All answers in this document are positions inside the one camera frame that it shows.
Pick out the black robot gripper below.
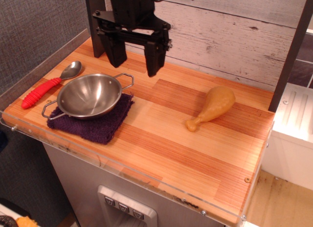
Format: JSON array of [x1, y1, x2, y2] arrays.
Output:
[[93, 0, 172, 77]]

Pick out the yellow toy chicken drumstick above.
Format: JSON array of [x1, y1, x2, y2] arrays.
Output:
[[185, 86, 236, 132]]

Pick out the clear acrylic table edge guard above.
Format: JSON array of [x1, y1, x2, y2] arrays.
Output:
[[2, 30, 274, 227]]

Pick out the dark purple cloth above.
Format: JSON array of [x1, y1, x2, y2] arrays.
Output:
[[47, 93, 134, 145]]

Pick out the grey toy fridge cabinet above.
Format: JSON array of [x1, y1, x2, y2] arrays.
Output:
[[44, 145, 222, 227]]

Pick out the white toy sink unit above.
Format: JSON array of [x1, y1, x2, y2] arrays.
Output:
[[262, 83, 313, 189]]

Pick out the orange object bottom left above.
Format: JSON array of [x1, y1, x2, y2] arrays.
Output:
[[0, 214, 39, 227]]

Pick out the red handled metal spoon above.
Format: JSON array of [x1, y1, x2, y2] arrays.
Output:
[[22, 61, 82, 109]]

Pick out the stainless steel bowl with handles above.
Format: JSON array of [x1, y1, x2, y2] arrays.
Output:
[[42, 73, 134, 120]]

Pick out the dark right shelf post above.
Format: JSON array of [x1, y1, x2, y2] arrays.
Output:
[[268, 0, 313, 113]]

